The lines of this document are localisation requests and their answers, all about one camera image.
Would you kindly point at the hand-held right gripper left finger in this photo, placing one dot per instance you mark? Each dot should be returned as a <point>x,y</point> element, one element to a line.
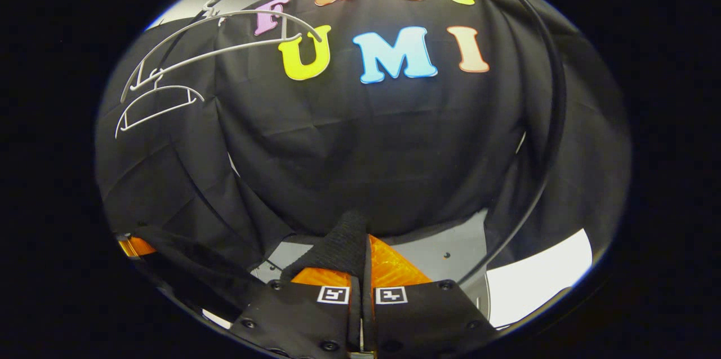
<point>304,314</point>

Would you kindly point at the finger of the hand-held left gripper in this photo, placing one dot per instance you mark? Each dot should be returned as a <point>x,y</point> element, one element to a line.
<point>135,246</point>

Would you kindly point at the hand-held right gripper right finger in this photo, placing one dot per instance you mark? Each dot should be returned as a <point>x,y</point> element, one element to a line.
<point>428,314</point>

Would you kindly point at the black jacket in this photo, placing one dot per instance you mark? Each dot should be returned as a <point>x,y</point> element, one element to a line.
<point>338,246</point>

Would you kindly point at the white clothes hanger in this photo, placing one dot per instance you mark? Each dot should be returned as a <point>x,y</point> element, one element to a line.
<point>242,49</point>
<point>169,87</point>

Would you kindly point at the black clothes rack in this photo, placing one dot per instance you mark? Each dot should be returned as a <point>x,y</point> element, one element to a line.
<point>557,111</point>

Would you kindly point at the black backdrop cloth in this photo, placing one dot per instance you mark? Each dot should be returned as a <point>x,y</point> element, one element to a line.
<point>366,139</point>

